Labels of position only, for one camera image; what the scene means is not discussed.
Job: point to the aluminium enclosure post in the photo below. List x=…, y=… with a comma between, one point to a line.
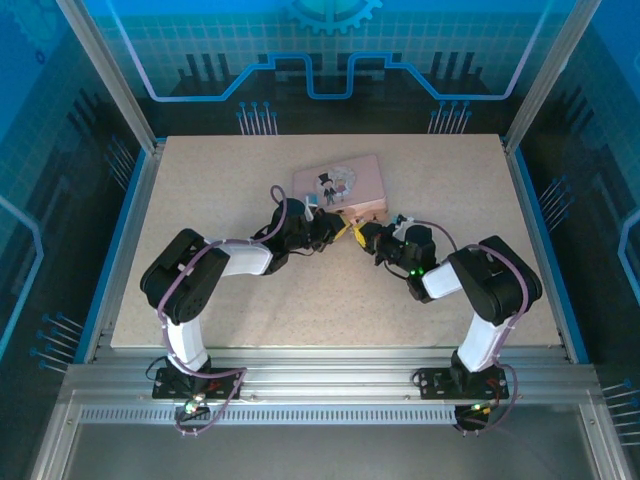
x=550, y=75
x=110, y=75

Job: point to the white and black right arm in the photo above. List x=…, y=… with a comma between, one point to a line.
x=480, y=340

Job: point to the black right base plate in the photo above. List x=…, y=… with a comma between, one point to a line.
x=435, y=382

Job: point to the aluminium side rail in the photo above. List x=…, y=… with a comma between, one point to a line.
x=525, y=210
x=137, y=210

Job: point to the copper padlock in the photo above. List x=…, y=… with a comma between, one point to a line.
x=367, y=216

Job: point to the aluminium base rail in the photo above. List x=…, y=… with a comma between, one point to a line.
x=325, y=375

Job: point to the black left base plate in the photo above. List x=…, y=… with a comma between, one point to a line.
x=225, y=385

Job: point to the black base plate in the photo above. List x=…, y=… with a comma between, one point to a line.
x=225, y=385
x=435, y=382

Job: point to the pink tin with wedding couple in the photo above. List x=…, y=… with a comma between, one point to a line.
x=360, y=175

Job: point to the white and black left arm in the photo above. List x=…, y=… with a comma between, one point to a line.
x=245, y=257

